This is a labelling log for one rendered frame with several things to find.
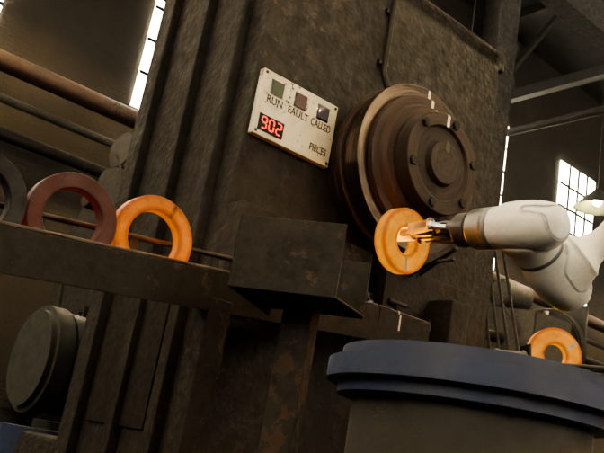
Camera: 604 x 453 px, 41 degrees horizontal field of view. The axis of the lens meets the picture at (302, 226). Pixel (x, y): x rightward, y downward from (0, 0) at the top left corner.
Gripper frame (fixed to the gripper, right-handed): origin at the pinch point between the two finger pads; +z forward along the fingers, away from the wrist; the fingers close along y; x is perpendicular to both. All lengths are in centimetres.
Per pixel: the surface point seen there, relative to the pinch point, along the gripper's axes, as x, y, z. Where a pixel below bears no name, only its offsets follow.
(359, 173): 16.8, -0.9, 18.3
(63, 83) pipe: 207, 105, 565
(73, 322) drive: -29, -13, 138
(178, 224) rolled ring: -11, -47, 20
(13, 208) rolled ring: -20, -82, 19
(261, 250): -18, -46, -11
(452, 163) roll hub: 27.5, 22.9, 9.5
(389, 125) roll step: 31.9, 4.2, 16.3
